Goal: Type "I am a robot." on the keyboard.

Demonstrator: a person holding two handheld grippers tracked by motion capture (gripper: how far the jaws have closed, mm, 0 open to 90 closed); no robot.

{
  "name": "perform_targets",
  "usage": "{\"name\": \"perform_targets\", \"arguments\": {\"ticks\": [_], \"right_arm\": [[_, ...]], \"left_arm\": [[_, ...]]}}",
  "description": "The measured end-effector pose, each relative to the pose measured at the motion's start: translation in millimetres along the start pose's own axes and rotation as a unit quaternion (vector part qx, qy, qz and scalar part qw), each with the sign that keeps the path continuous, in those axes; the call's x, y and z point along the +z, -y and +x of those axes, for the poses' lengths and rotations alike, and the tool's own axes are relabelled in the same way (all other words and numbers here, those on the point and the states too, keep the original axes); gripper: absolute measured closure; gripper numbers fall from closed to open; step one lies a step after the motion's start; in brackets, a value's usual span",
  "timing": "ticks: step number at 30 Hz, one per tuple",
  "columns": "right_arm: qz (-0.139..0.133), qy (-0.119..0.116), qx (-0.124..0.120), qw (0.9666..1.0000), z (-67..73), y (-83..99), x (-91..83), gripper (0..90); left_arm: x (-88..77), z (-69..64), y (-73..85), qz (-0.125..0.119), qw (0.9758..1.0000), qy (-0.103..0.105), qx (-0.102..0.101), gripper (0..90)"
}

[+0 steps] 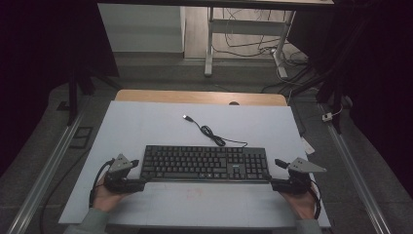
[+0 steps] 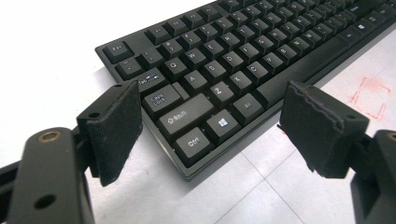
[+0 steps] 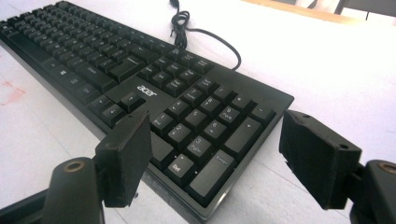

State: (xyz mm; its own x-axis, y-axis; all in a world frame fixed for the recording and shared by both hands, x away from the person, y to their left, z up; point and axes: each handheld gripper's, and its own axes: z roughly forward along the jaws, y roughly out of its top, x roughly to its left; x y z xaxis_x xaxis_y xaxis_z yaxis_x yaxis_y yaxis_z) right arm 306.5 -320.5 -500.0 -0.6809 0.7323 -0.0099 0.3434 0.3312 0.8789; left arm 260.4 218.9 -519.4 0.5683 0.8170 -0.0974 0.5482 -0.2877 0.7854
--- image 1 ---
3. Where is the dark curtain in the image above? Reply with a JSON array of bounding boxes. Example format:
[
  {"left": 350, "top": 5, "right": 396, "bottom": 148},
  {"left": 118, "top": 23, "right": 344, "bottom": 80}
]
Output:
[
  {"left": 0, "top": 0, "right": 120, "bottom": 178},
  {"left": 286, "top": 0, "right": 413, "bottom": 198}
]

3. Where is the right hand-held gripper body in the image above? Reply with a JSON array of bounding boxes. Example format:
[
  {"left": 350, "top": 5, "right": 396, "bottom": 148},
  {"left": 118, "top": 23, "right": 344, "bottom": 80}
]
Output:
[{"left": 271, "top": 157, "right": 327, "bottom": 196}]

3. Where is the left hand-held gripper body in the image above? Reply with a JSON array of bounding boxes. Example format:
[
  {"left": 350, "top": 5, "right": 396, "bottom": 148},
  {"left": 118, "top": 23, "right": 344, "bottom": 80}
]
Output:
[{"left": 103, "top": 153, "right": 147, "bottom": 195}]

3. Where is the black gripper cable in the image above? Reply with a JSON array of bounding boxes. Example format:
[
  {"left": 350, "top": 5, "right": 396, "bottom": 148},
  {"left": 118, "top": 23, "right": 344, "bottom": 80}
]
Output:
[
  {"left": 307, "top": 179, "right": 322, "bottom": 220},
  {"left": 88, "top": 158, "right": 116, "bottom": 209}
]

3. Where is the white paper tag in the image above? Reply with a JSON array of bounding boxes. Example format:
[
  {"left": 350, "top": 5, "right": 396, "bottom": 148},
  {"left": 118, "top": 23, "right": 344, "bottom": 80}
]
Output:
[{"left": 300, "top": 136, "right": 317, "bottom": 155}]

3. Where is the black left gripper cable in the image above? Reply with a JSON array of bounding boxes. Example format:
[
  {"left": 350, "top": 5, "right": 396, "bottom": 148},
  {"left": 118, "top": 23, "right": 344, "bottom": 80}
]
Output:
[{"left": 88, "top": 158, "right": 116, "bottom": 209}]

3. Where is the desk with white metal legs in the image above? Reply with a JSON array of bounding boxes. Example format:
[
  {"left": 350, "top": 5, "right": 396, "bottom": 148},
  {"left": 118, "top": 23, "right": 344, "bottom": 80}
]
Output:
[{"left": 96, "top": 0, "right": 335, "bottom": 79}]

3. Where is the person's right hand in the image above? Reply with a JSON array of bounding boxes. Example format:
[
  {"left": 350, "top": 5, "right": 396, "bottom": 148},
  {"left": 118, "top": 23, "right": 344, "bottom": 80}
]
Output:
[{"left": 281, "top": 183, "right": 319, "bottom": 220}]

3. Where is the white panel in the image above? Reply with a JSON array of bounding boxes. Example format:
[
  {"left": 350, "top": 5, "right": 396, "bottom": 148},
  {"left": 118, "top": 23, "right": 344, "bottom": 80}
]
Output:
[{"left": 97, "top": 3, "right": 186, "bottom": 54}]

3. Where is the black keyboard cable with plug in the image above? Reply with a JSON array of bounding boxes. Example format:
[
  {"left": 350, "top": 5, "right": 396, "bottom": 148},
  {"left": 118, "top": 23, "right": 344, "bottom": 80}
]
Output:
[{"left": 182, "top": 114, "right": 248, "bottom": 148}]

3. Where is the black computer keyboard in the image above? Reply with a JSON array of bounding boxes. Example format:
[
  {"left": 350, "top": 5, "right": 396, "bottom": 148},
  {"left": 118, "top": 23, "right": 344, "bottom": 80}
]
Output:
[{"left": 139, "top": 144, "right": 271, "bottom": 183}]

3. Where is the black metal stand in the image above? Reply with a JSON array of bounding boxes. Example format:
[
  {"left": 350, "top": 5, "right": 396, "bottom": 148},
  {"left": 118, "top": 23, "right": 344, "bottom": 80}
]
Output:
[
  {"left": 285, "top": 64, "right": 353, "bottom": 135},
  {"left": 56, "top": 64, "right": 124, "bottom": 127}
]

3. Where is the aluminium rail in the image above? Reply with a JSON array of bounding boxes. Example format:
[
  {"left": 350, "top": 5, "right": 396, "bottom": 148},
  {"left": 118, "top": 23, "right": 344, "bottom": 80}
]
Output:
[
  {"left": 319, "top": 103, "right": 394, "bottom": 234},
  {"left": 6, "top": 106, "right": 88, "bottom": 234}
]

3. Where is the person's left hand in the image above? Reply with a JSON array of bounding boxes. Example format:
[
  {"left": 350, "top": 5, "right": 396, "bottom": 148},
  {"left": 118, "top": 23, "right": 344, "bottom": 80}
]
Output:
[{"left": 92, "top": 180, "right": 131, "bottom": 214}]

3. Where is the wooden table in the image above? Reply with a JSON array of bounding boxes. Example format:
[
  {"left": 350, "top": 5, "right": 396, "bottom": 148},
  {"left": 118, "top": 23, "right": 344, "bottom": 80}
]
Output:
[{"left": 115, "top": 89, "right": 288, "bottom": 107}]

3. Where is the white board table cover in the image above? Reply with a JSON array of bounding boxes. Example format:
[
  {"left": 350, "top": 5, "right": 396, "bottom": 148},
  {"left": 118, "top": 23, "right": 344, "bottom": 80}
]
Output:
[{"left": 57, "top": 100, "right": 331, "bottom": 228}]

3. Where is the white metal frame stand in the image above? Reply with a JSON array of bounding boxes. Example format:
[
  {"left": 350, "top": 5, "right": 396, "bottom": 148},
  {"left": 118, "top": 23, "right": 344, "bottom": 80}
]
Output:
[{"left": 212, "top": 8, "right": 313, "bottom": 96}]

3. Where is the black floor cable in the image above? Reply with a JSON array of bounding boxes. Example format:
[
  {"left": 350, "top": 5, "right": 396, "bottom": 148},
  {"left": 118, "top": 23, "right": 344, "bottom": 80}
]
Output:
[{"left": 38, "top": 147, "right": 93, "bottom": 234}]

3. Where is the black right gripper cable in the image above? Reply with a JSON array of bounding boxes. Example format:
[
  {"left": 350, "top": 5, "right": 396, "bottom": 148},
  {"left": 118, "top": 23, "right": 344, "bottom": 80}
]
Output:
[{"left": 307, "top": 179, "right": 322, "bottom": 220}]

